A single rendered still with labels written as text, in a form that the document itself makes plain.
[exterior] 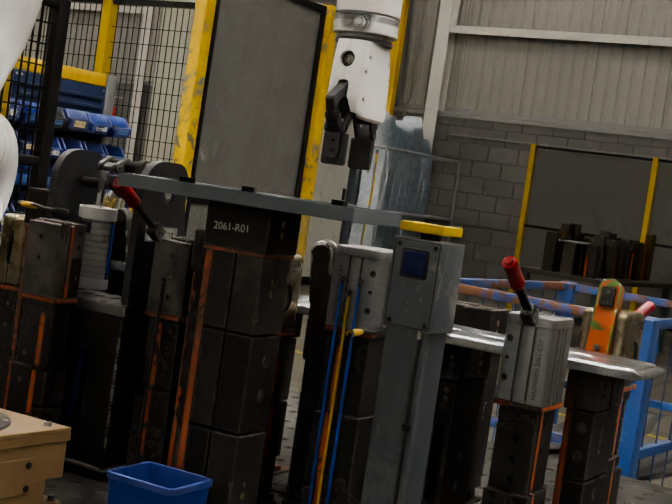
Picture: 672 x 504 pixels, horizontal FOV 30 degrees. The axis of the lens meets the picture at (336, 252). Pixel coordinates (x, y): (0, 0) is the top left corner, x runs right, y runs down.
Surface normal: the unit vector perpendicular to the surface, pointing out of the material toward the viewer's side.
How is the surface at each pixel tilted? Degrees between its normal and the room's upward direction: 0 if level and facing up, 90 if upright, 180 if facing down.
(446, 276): 90
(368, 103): 89
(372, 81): 90
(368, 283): 90
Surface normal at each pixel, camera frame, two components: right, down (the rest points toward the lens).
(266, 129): 0.85, 0.17
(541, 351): -0.47, -0.02
